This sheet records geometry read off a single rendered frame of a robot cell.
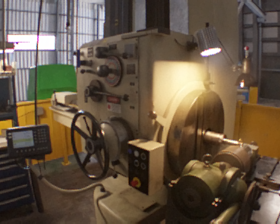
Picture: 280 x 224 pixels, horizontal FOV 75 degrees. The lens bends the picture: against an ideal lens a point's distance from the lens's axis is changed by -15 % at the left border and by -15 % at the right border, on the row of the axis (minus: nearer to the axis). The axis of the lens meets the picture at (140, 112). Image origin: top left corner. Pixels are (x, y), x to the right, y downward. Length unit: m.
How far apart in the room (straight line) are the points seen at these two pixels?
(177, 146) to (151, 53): 0.48
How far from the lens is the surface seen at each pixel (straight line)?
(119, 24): 2.29
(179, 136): 1.06
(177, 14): 1.76
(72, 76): 5.26
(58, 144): 3.91
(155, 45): 1.02
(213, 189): 0.82
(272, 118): 3.24
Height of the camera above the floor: 1.69
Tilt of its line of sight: 11 degrees down
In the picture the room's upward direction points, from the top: straight up
